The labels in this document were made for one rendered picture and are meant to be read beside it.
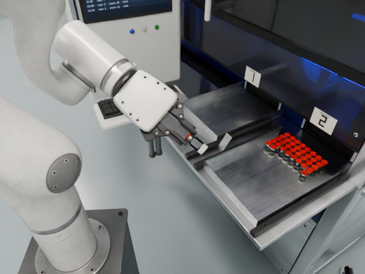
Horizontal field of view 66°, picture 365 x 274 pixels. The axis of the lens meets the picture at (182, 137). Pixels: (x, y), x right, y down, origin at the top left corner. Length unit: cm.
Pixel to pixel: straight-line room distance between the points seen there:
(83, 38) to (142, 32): 80
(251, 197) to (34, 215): 58
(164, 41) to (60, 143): 104
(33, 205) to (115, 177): 154
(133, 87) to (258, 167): 56
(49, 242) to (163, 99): 39
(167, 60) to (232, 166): 73
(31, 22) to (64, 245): 46
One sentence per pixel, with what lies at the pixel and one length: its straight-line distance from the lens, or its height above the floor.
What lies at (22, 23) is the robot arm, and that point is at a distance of 51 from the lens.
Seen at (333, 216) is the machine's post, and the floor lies 70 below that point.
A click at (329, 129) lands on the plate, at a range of 101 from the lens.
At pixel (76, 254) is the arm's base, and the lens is 76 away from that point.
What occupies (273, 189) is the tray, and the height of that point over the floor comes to 88.
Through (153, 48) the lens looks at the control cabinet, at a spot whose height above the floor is 101.
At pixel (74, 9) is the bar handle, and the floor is 125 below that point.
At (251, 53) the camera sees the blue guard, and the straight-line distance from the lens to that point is 117.
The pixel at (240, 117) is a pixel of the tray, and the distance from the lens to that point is 118.
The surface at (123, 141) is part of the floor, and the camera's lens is 242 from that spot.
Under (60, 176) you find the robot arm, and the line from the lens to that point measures 50.
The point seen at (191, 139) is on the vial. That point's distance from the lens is 56.
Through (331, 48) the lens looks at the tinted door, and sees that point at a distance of 96.
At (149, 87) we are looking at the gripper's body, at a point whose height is 129.
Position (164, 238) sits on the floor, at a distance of 181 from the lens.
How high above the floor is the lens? 158
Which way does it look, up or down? 41 degrees down
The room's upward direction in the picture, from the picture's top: straight up
